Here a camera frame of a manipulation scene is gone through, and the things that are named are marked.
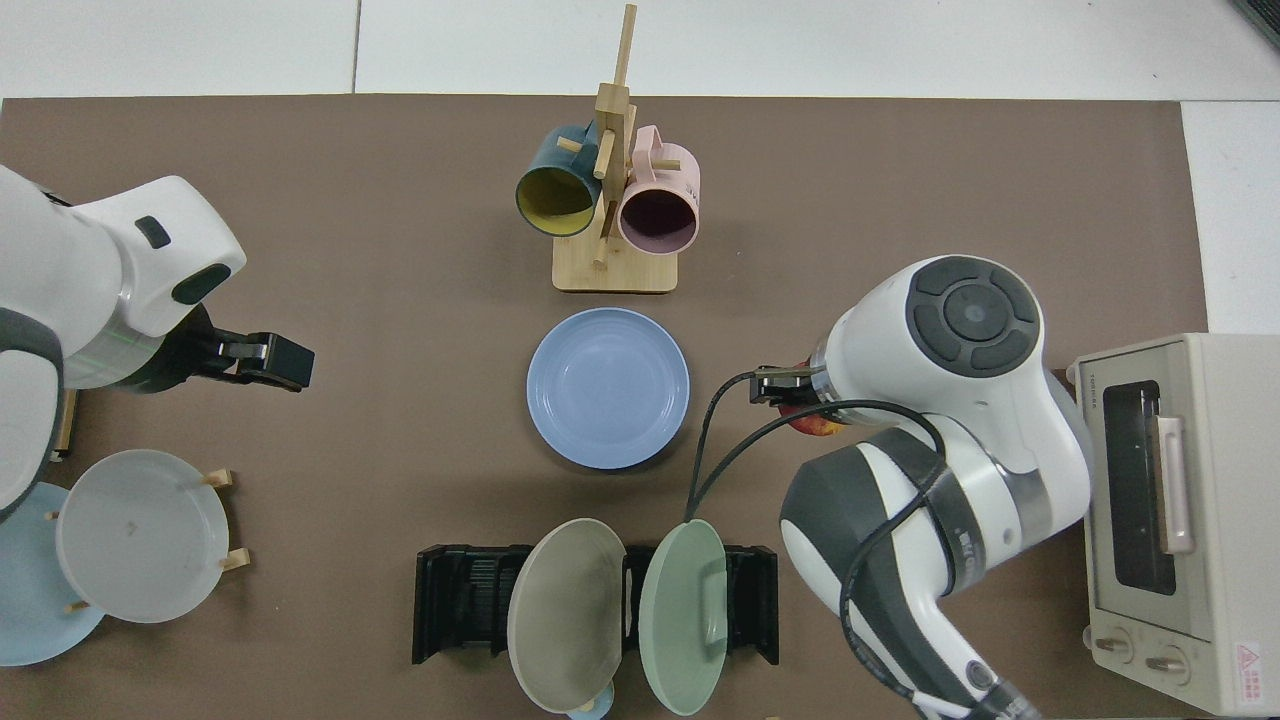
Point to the light blue plate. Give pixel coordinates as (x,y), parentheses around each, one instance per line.
(25,610)

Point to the pink cup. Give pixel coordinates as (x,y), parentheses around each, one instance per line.
(675,170)

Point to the red yellow apple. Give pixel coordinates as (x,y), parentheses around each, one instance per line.
(815,426)

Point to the wooden cup stand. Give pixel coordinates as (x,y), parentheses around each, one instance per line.
(620,272)

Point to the wooden plate stand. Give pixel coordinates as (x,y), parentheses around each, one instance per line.
(220,478)

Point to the brown table cloth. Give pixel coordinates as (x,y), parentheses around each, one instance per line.
(400,450)

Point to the small blue round thing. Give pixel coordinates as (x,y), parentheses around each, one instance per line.
(592,712)

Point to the pale green plate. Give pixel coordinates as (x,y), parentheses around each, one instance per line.
(680,620)

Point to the black dish rack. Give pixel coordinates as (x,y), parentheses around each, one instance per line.
(455,600)

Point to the dark grey object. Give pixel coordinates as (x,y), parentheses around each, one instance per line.
(1262,18)

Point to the beige grey plate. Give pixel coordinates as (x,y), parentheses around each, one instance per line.
(565,620)

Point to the pale toaster oven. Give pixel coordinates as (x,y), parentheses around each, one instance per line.
(1220,560)

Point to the dark teal cup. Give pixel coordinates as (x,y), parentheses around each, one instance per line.
(545,160)

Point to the white plate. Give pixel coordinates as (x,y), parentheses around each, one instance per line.
(140,540)

